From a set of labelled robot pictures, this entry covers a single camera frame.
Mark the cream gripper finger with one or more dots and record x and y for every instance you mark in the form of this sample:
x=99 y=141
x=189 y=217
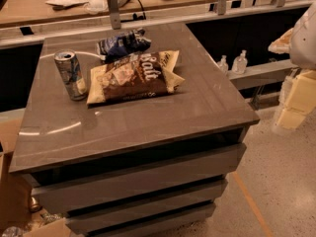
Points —
x=281 y=45
x=297 y=100

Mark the silver blue redbull can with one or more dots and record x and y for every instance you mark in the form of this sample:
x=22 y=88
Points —
x=69 y=69

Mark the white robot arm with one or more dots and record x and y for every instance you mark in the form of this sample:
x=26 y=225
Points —
x=302 y=48

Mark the brown yellow chip bag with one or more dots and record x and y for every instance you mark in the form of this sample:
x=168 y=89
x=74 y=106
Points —
x=137 y=76

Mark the blue chip bag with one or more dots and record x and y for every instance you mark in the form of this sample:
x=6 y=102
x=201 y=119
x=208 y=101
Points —
x=116 y=47

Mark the clear sanitizer bottle left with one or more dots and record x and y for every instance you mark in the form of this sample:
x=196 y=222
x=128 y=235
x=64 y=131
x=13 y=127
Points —
x=222 y=64

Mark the grey drawer cabinet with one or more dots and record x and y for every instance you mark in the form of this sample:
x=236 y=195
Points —
x=139 y=167

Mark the brown cardboard box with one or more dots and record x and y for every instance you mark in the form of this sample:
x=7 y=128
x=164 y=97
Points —
x=15 y=192

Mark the grey metal post left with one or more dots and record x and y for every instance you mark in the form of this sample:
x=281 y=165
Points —
x=113 y=7

